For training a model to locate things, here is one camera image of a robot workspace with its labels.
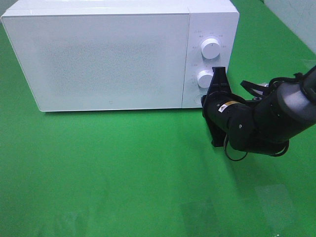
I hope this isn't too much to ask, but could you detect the white microwave door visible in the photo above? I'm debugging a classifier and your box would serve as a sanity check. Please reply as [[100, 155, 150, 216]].
[[2, 14, 189, 112]]

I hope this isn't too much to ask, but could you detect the white microwave oven body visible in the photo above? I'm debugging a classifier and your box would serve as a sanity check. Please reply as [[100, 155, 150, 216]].
[[1, 0, 239, 109]]

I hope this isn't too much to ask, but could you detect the white microwave knob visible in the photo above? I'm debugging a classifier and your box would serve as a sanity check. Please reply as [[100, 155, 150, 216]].
[[197, 70, 213, 88], [200, 38, 221, 59]]

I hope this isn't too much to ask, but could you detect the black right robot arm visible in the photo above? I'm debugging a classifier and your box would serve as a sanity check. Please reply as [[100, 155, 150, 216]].
[[201, 67, 316, 157]]

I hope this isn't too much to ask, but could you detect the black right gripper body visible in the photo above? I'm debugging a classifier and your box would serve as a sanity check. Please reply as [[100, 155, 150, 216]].
[[201, 93, 255, 151]]

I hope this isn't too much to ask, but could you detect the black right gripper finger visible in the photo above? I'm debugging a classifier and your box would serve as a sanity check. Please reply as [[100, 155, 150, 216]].
[[207, 67, 232, 95]]

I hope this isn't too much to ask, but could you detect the round door release button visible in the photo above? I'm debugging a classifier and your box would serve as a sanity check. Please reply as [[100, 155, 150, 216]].
[[194, 93, 206, 107]]

